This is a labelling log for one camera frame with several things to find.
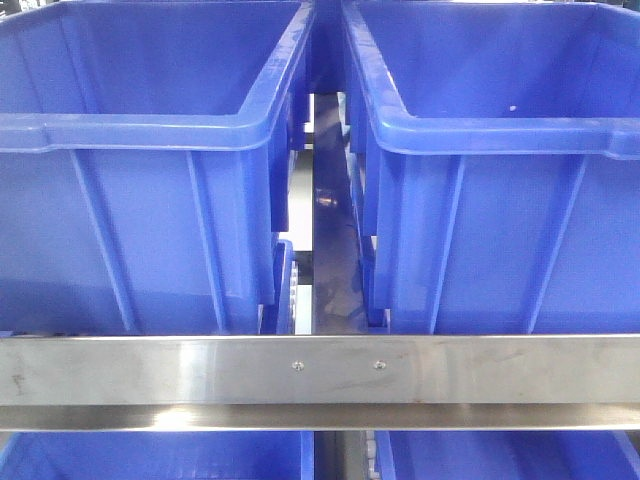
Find blue plastic bin upper middle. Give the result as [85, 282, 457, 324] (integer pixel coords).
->
[1, 1, 314, 335]

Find blue plastic bin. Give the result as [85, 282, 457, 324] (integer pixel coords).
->
[1, 431, 315, 479]
[343, 1, 639, 335]
[1, 1, 314, 335]

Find blue plastic bin upper right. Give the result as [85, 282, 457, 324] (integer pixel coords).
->
[343, 1, 639, 335]

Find blue lower right bin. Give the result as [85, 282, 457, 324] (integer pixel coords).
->
[375, 431, 639, 479]

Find blue plastic bin lower left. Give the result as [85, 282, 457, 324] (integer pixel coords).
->
[1, 431, 315, 479]

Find steel centre divider rail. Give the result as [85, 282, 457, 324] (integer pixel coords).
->
[312, 93, 367, 335]

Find steel shelf front rail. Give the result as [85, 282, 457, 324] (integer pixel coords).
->
[1, 335, 639, 431]

